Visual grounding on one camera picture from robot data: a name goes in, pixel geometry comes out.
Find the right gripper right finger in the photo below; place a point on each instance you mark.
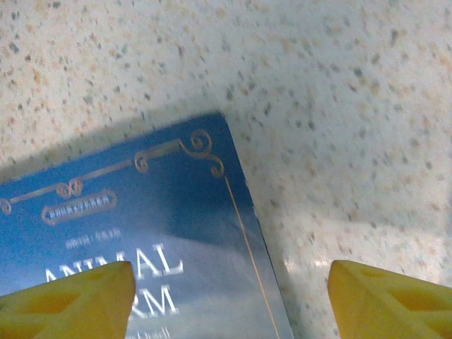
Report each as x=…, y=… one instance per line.
x=388, y=307

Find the blue Animal Farm book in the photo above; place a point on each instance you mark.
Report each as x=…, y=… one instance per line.
x=176, y=212

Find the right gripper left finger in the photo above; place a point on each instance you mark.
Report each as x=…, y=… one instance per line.
x=63, y=307

